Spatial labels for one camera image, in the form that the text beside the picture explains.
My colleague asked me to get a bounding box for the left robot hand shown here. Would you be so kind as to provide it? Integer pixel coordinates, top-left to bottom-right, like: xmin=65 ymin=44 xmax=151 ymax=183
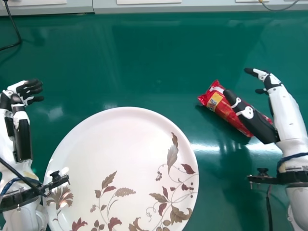
xmin=0 ymin=78 xmax=47 ymax=213

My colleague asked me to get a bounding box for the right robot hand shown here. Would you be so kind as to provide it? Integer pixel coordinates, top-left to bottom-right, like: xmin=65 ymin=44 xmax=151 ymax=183
xmin=223 ymin=68 xmax=308 ymax=186

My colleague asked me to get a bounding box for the red biscuit packet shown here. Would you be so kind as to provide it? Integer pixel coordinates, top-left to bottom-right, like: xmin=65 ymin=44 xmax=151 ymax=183
xmin=197 ymin=79 xmax=275 ymax=138

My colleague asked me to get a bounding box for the plate with brown leaf pattern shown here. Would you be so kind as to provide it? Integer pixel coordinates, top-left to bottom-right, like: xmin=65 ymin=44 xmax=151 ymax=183
xmin=44 ymin=106 xmax=200 ymax=231

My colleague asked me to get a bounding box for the white socket strip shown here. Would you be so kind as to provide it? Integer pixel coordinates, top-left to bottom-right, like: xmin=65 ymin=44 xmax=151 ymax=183
xmin=116 ymin=0 xmax=182 ymax=5
xmin=0 ymin=0 xmax=67 ymax=5

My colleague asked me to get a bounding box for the black left camera cable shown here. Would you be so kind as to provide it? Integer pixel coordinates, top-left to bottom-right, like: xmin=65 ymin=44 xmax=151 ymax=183
xmin=0 ymin=157 xmax=49 ymax=198

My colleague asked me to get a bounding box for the black camera cable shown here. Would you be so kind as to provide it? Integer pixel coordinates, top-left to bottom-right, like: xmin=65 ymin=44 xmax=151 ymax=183
xmin=265 ymin=184 xmax=274 ymax=231
xmin=0 ymin=157 xmax=49 ymax=198

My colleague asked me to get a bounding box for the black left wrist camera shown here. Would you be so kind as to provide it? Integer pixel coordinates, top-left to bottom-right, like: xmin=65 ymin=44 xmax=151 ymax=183
xmin=42 ymin=169 xmax=71 ymax=197

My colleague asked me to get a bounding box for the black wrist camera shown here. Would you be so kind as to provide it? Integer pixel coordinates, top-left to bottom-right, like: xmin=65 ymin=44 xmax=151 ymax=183
xmin=42 ymin=169 xmax=71 ymax=197
xmin=247 ymin=167 xmax=280 ymax=191

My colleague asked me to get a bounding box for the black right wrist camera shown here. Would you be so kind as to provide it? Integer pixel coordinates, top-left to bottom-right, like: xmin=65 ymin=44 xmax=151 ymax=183
xmin=247 ymin=167 xmax=280 ymax=191

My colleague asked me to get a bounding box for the black right camera cable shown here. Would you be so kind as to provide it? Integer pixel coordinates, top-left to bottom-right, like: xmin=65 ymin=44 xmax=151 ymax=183
xmin=265 ymin=184 xmax=274 ymax=231

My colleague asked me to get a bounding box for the grey cable with yellow connector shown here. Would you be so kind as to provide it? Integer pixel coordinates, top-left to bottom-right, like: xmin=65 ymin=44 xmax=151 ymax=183
xmin=258 ymin=0 xmax=299 ymax=12

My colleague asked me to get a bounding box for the black power cable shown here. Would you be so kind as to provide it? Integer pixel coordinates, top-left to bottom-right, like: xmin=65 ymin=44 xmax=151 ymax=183
xmin=0 ymin=0 xmax=23 ymax=51

